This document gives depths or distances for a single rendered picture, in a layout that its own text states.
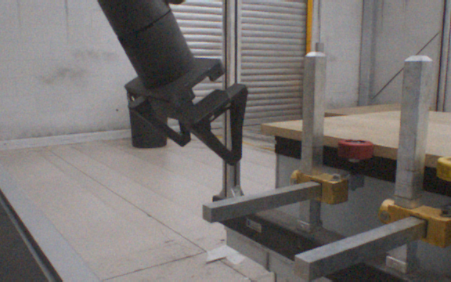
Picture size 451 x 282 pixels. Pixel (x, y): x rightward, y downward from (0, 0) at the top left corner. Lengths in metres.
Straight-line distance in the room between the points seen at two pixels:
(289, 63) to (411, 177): 7.51
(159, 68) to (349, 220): 0.94
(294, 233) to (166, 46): 0.74
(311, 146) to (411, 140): 0.25
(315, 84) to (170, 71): 0.62
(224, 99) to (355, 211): 0.90
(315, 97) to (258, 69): 6.87
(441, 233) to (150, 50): 0.61
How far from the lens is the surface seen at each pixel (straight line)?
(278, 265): 1.23
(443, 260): 1.14
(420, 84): 0.85
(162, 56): 0.41
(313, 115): 1.01
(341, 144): 1.06
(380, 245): 0.77
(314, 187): 0.99
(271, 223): 1.13
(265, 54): 7.94
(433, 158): 1.03
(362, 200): 1.23
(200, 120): 0.39
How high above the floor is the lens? 1.09
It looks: 11 degrees down
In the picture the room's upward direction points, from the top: straight up
